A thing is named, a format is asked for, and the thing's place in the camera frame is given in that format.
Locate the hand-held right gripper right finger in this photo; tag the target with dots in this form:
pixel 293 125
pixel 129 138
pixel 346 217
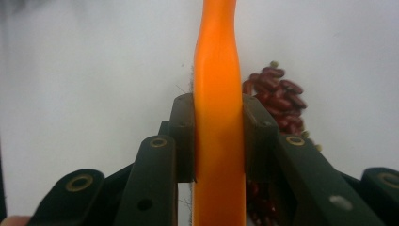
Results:
pixel 313 182

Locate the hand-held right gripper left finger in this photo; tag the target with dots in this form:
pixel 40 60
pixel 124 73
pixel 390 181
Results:
pixel 150 175

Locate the pile of red beans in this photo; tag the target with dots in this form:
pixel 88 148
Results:
pixel 282 100

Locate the orange brush with gray bristles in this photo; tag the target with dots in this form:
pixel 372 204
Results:
pixel 218 94

